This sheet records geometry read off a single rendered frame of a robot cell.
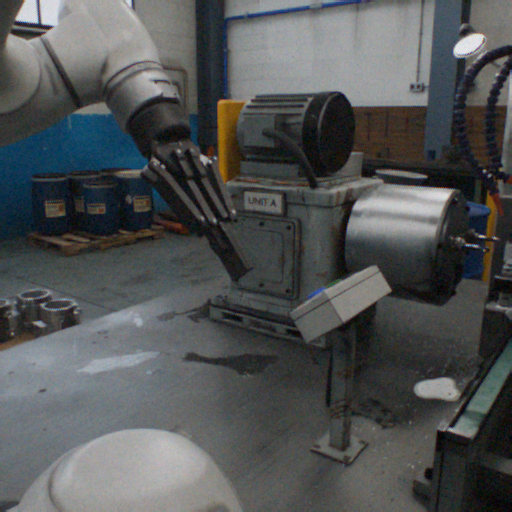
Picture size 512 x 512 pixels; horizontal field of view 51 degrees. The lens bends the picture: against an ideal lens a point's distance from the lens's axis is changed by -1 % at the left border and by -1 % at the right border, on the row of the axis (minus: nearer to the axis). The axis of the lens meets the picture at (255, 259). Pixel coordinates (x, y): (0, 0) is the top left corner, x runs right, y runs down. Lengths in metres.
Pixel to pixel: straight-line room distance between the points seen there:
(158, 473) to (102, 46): 0.54
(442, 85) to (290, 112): 5.04
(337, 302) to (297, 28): 6.91
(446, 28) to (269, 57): 2.52
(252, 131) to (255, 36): 6.69
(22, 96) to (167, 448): 0.47
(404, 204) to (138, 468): 0.89
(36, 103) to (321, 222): 0.66
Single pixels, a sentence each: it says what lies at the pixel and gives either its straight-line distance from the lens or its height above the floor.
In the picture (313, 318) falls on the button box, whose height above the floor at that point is 1.05.
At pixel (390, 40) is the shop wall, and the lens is 6.88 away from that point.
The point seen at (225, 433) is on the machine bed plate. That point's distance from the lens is 0.95.
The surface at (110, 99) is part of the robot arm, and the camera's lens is 0.75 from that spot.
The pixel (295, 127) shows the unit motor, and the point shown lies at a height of 1.29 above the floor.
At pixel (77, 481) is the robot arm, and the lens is 0.36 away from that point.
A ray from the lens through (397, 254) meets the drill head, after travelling 1.12.
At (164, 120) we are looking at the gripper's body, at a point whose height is 1.31.
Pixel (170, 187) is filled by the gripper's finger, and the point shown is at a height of 1.23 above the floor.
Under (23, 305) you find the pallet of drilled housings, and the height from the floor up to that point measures 0.31.
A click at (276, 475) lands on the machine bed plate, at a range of 0.86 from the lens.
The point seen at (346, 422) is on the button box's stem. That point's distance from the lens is 0.88.
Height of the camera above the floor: 1.31
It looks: 15 degrees down
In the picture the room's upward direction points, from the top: straight up
